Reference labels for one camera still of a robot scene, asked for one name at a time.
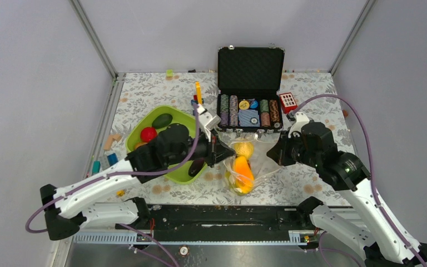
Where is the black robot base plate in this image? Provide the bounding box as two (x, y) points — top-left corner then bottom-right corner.
(128, 201), (319, 243)

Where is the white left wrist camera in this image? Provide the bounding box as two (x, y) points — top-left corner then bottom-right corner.
(196, 104), (221, 142)

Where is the brown potato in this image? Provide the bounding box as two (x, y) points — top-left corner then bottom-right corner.
(133, 142), (147, 150)

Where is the blue toy block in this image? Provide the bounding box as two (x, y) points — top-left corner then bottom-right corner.
(106, 153), (119, 166)

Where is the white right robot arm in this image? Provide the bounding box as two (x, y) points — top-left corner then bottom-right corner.
(267, 121), (427, 266)

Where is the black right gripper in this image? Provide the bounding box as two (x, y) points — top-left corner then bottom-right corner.
(266, 130), (321, 168)

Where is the floral tablecloth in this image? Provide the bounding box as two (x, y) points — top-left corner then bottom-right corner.
(109, 72), (354, 206)

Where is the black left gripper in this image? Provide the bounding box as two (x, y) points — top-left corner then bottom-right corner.
(168, 127), (236, 167)

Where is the tan wooden block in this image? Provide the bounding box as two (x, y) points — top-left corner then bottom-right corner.
(103, 134), (122, 151)

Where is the teal toy block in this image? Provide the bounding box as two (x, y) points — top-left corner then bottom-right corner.
(91, 161), (101, 175)

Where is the red apple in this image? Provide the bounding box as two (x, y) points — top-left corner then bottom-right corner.
(140, 127), (158, 143)

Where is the green plastic tray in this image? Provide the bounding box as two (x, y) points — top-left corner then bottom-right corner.
(125, 105), (207, 185)

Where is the green starfruit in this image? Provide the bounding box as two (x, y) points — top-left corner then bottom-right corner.
(228, 177), (254, 195)

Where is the purple eggplant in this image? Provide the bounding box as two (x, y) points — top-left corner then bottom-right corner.
(188, 159), (205, 177)

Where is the orange yellow mango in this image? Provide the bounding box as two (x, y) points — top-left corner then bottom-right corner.
(233, 156), (254, 181)

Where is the dark green avocado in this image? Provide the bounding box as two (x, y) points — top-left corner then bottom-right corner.
(151, 113), (173, 129)

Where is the black poker chip case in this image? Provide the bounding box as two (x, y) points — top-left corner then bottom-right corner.
(216, 46), (285, 134)

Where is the toy brick car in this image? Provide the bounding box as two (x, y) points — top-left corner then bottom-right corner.
(191, 81), (203, 105)

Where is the red toy brick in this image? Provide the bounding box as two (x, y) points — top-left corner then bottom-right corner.
(279, 92), (298, 114)

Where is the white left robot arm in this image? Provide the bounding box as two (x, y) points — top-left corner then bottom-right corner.
(40, 123), (235, 241)

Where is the yellow lemon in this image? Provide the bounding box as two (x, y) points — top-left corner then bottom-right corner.
(234, 142), (254, 160)

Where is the clear zip top bag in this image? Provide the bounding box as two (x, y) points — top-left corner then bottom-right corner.
(222, 133), (280, 196)

